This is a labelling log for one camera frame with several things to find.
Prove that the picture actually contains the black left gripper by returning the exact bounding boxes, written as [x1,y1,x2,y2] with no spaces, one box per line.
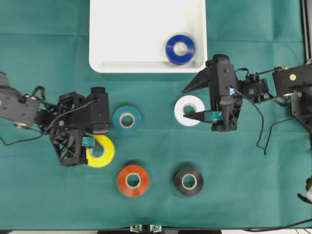
[36,92,98,167]

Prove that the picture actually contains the black aluminium rail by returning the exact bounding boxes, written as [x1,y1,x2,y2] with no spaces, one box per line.
[301,0,312,64]

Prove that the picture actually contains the white plastic case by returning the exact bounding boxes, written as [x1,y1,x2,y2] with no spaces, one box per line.
[89,0,208,73]

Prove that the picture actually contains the black left camera cable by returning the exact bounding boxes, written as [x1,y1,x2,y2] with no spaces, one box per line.
[0,85,99,147]

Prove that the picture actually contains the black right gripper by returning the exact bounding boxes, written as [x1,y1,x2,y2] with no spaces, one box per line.
[182,68,242,132]

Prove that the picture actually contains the yellow tape roll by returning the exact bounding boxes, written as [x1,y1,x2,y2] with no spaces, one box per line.
[86,135,115,168]

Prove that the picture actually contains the green table cloth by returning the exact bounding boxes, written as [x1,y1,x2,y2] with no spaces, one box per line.
[0,0,312,229]

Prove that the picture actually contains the green tape roll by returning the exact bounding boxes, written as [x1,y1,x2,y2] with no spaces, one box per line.
[112,106,142,135]

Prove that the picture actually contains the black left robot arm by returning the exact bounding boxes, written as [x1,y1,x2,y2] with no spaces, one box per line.
[0,73,109,167]

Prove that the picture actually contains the red tape roll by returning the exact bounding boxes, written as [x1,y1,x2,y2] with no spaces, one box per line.
[117,164,149,197]

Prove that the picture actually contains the blue tape roll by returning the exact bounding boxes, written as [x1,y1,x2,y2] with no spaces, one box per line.
[165,35,195,65]

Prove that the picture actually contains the white tape roll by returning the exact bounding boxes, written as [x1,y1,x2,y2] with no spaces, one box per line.
[174,95,206,127]

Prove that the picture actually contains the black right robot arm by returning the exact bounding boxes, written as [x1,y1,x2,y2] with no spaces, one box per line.
[183,54,312,132]

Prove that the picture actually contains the black tape roll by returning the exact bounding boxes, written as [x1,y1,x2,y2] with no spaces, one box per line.
[174,167,204,197]

